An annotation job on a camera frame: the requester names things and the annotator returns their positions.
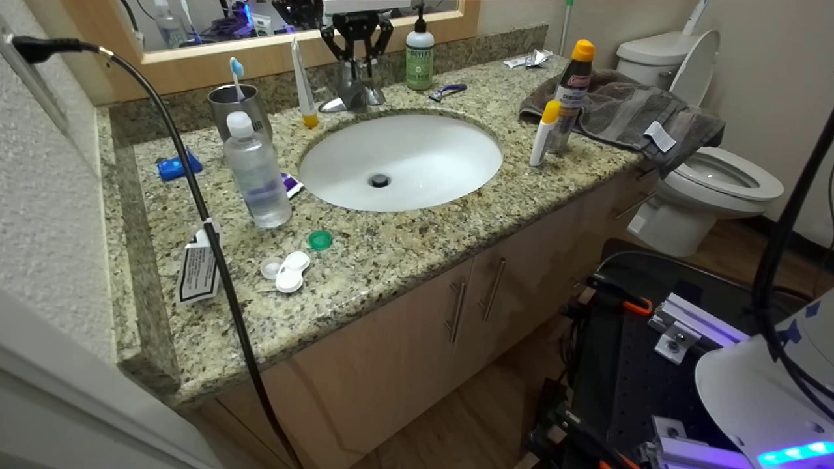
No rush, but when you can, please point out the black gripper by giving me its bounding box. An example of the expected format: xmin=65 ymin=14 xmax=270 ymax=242
xmin=321 ymin=9 xmax=394 ymax=78

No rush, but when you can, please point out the chrome faucet with handle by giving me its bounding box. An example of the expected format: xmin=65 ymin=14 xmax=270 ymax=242
xmin=319 ymin=60 xmax=385 ymax=115

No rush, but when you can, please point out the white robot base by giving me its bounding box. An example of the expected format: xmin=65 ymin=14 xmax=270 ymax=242
xmin=697 ymin=292 xmax=834 ymax=469

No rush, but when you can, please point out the green soap pump bottle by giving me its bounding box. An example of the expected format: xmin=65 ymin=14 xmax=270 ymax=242
xmin=407 ymin=8 xmax=435 ymax=90

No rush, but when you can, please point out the white tube with yellow base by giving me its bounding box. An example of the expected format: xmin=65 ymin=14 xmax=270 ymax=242
xmin=289 ymin=38 xmax=321 ymax=129

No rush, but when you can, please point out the blue razor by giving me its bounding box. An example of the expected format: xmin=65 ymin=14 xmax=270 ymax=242
xmin=428 ymin=82 xmax=470 ymax=103

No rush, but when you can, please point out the blue white toothbrush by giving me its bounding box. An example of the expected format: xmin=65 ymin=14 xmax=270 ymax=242
xmin=229 ymin=57 xmax=244 ymax=102

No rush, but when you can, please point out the white oval sink basin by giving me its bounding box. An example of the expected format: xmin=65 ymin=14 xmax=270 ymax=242
xmin=300 ymin=112 xmax=504 ymax=211

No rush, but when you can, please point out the metal toothbrush cup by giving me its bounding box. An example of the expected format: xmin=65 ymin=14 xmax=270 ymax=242
xmin=207 ymin=82 xmax=270 ymax=138

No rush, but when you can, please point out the purple toothpaste tube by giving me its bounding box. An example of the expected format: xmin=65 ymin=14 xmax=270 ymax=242
xmin=281 ymin=171 xmax=304 ymax=201

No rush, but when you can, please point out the clear plastic water bottle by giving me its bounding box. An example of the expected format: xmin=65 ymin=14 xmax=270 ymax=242
xmin=225 ymin=112 xmax=293 ymax=229

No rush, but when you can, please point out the crumpled foil wrapper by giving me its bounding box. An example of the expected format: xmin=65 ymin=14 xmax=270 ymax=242
xmin=504 ymin=50 xmax=553 ymax=70

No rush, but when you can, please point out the green contact lens cap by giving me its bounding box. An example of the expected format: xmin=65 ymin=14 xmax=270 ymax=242
xmin=307 ymin=229 xmax=333 ymax=251

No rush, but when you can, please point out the white tube with yellow cap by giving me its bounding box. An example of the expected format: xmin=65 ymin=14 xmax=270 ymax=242
xmin=530 ymin=99 xmax=564 ymax=165

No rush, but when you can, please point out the wood framed mirror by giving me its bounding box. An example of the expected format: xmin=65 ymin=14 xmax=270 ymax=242
xmin=57 ymin=0 xmax=479 ymax=103

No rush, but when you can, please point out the dark bottle with orange cap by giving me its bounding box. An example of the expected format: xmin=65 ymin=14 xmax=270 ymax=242
xmin=553 ymin=38 xmax=598 ymax=154

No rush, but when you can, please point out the blue plastic cap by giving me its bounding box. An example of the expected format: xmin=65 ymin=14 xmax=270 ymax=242
xmin=156 ymin=156 xmax=204 ymax=181

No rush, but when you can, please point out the white contact lens case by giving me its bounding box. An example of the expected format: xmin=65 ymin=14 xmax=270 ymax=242
xmin=260 ymin=249 xmax=310 ymax=293

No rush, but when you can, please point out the grey towel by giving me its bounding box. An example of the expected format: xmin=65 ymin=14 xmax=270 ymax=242
xmin=515 ymin=68 xmax=727 ymax=176

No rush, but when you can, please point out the wooden vanity cabinet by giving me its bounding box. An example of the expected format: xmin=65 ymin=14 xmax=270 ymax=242
xmin=197 ymin=168 xmax=655 ymax=469

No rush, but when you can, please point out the white toilet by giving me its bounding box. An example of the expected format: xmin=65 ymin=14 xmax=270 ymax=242
xmin=616 ymin=0 xmax=784 ymax=258

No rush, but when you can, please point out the black robot cart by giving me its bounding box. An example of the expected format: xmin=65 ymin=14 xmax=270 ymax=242
xmin=527 ymin=246 xmax=759 ymax=469

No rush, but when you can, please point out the black power cable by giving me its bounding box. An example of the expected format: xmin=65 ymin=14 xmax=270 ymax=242
xmin=11 ymin=34 xmax=304 ymax=469

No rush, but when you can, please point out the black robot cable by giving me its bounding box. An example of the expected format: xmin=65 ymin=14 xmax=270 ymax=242
xmin=751 ymin=109 xmax=834 ymax=423

